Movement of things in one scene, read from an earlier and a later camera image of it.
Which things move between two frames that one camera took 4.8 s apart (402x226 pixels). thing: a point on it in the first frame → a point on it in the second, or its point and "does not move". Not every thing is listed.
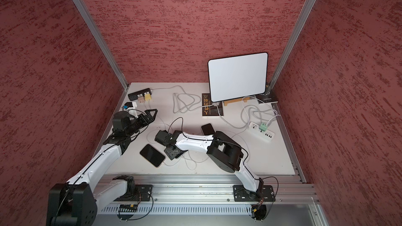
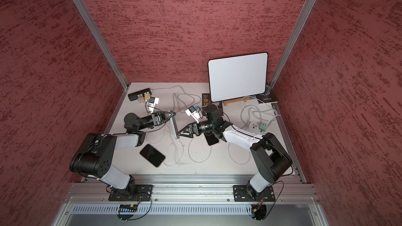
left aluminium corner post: [95, 27] does not move
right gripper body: [170, 153] → [204, 126]
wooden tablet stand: [245, 100] does not move
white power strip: [254, 128] does not move
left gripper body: [135, 122] → [155, 119]
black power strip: [135, 95] does not move
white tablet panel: [237, 77] does not move
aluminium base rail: [217, 190] does not move
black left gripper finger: [148, 114] → [172, 114]
